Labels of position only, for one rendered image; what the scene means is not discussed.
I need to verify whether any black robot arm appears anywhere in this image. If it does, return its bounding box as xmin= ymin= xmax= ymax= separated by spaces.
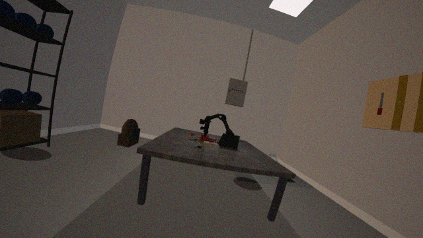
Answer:
xmin=200 ymin=114 xmax=235 ymax=135

